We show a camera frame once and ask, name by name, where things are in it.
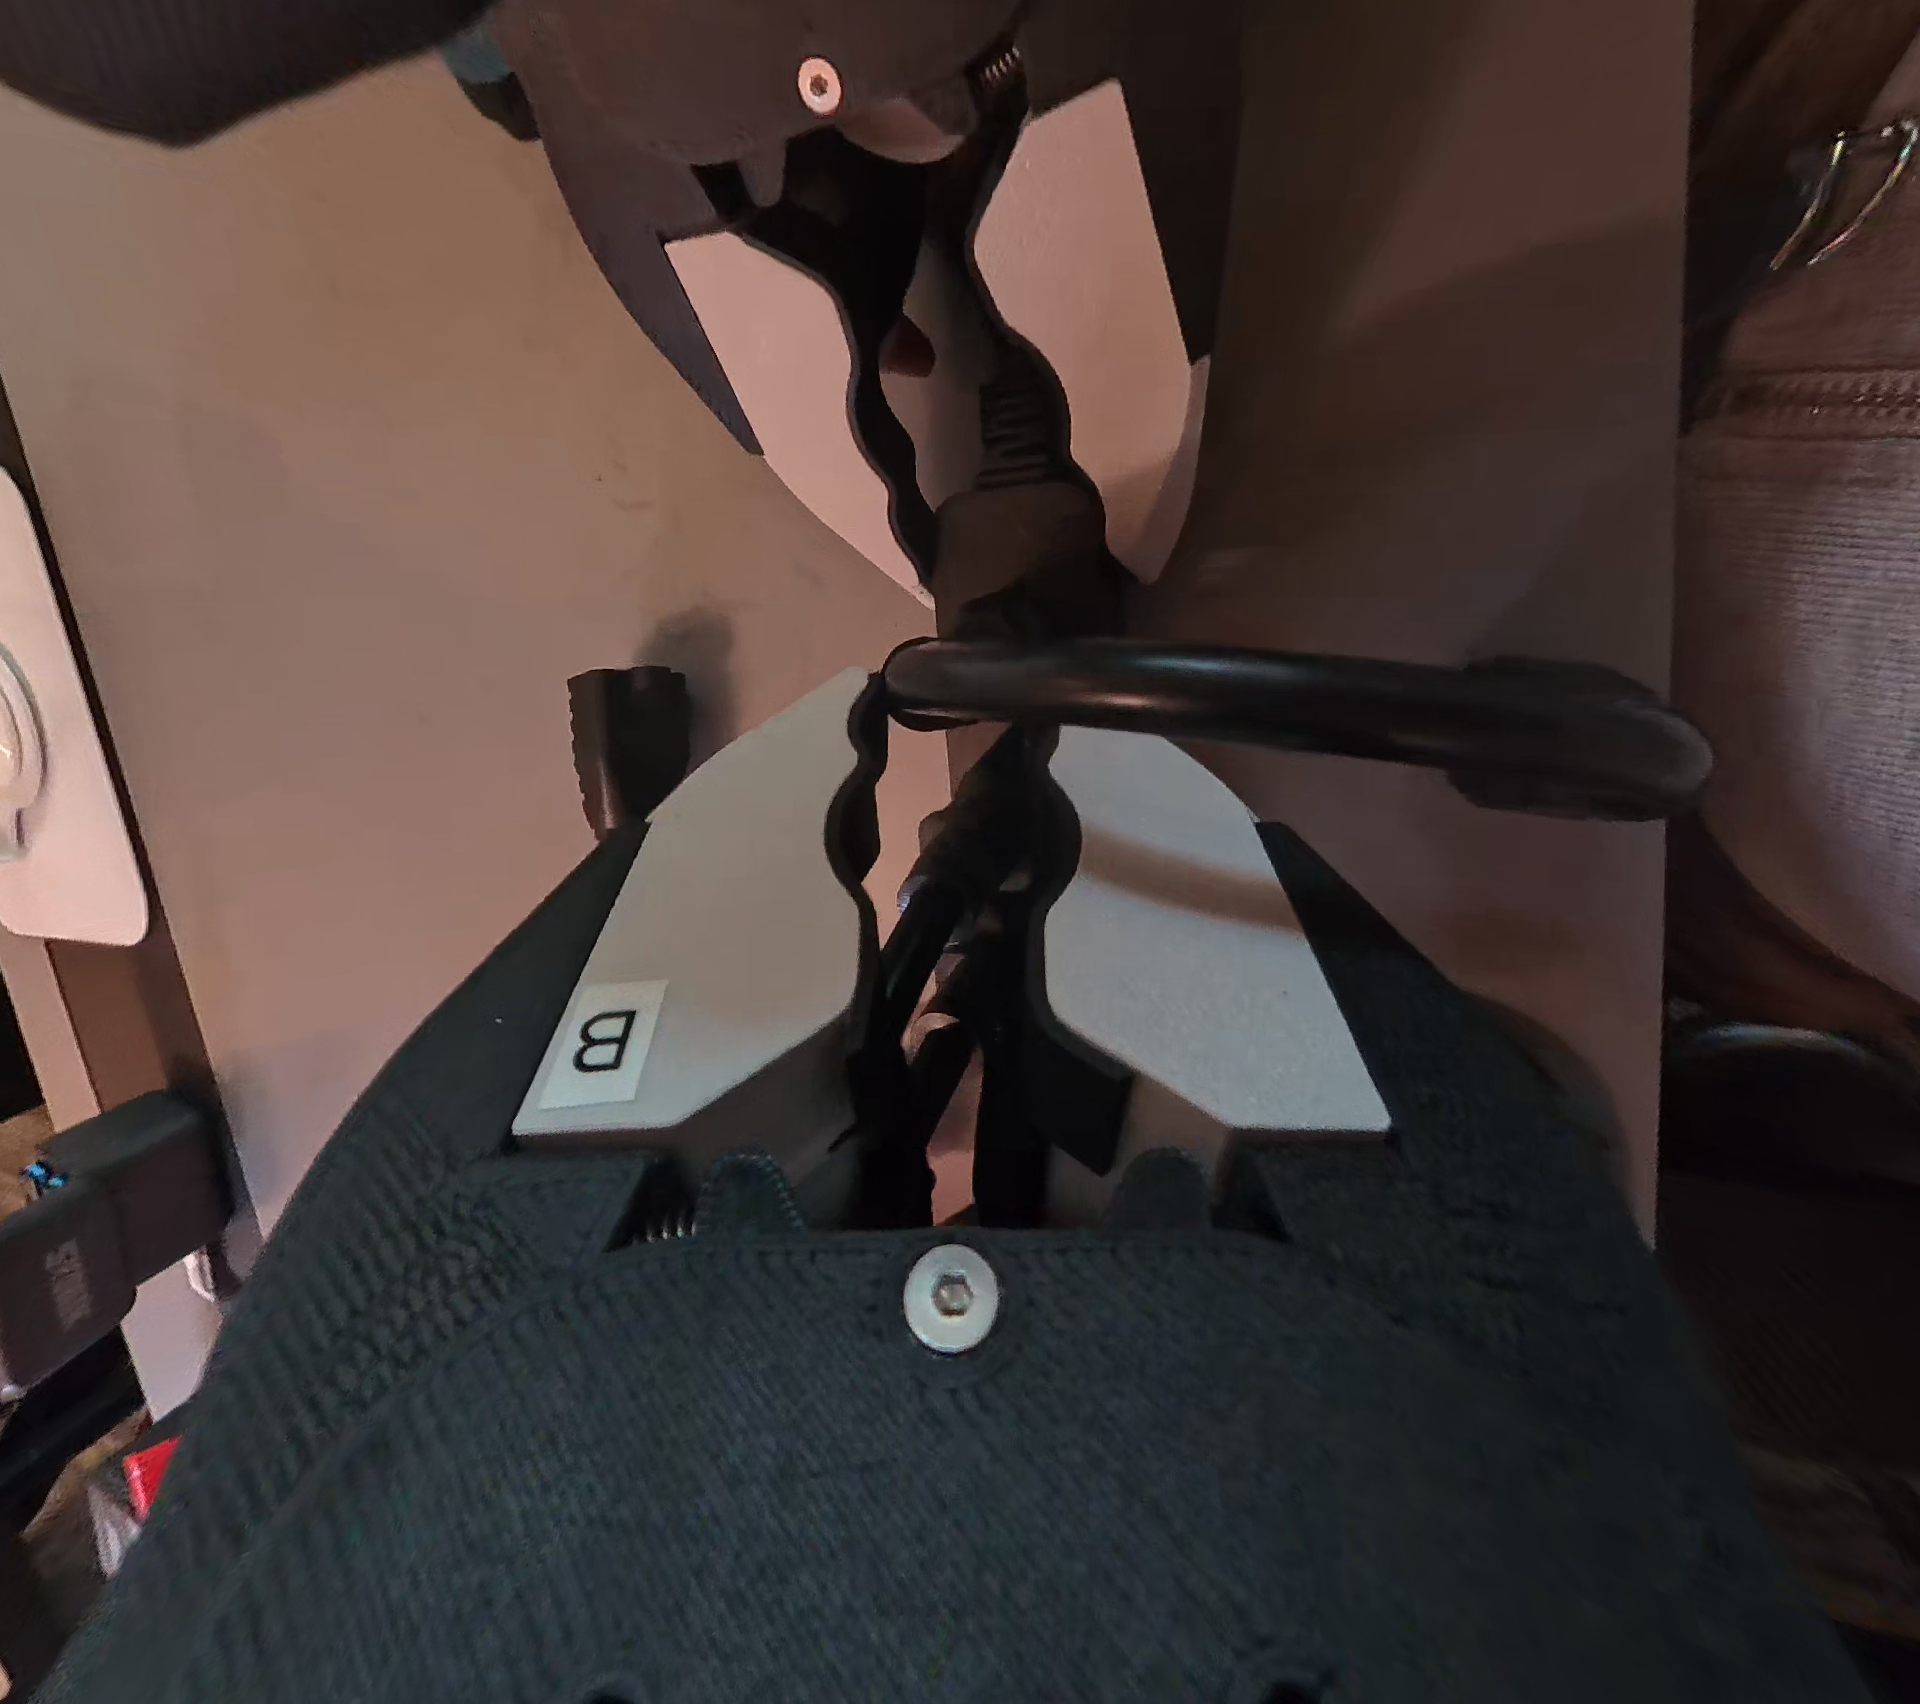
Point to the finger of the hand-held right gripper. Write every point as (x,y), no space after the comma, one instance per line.
(781,366)
(1110,278)

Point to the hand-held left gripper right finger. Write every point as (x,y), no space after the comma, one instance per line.
(1204,951)

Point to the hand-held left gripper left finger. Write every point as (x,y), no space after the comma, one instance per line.
(702,941)

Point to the black power plug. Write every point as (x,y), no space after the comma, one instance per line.
(1023,547)

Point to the grey zippered bag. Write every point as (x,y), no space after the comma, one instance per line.
(1800,685)

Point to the black clamp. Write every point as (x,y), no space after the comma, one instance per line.
(105,1224)

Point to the white plastic holder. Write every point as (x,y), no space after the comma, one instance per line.
(68,715)

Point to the small red object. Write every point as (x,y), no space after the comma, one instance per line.
(151,1479)

